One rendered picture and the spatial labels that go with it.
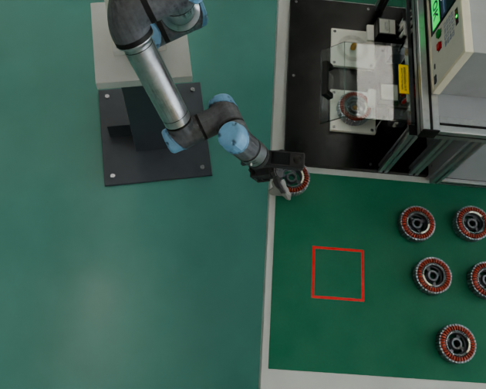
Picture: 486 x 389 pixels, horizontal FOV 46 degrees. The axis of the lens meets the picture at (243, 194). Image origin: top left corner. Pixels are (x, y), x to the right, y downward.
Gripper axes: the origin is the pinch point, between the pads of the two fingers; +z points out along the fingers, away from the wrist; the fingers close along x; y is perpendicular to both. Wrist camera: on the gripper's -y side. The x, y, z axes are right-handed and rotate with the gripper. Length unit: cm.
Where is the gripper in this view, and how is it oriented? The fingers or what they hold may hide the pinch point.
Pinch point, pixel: (292, 178)
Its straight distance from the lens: 178.1
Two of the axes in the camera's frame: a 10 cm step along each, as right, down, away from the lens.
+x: -0.6, 9.4, -3.3
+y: -8.7, 1.1, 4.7
